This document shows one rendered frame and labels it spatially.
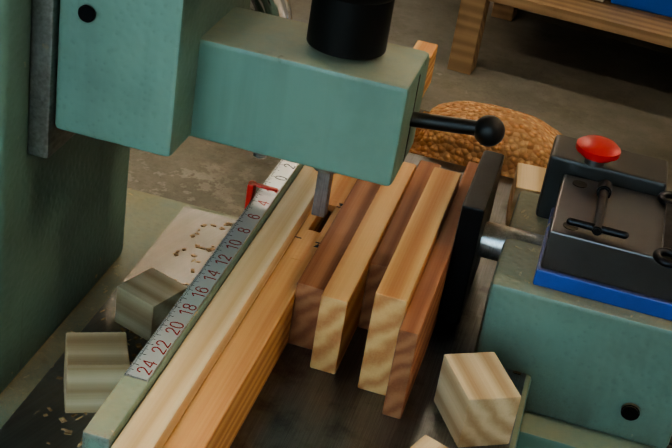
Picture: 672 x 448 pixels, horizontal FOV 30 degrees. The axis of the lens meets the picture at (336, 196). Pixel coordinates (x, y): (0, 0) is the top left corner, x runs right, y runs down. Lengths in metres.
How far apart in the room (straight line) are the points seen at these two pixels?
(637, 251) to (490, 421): 0.14
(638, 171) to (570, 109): 2.70
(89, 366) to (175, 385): 0.20
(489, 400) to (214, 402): 0.16
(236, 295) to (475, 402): 0.15
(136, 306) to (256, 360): 0.25
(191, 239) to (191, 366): 0.41
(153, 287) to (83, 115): 0.21
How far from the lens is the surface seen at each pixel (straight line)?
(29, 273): 0.88
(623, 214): 0.83
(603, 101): 3.68
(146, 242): 1.08
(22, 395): 0.91
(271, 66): 0.78
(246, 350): 0.73
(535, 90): 3.64
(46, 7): 0.78
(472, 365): 0.76
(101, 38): 0.78
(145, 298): 0.95
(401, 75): 0.78
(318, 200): 0.84
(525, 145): 1.07
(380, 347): 0.76
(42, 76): 0.80
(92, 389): 0.88
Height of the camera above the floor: 1.37
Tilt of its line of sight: 29 degrees down
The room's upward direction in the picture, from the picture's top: 9 degrees clockwise
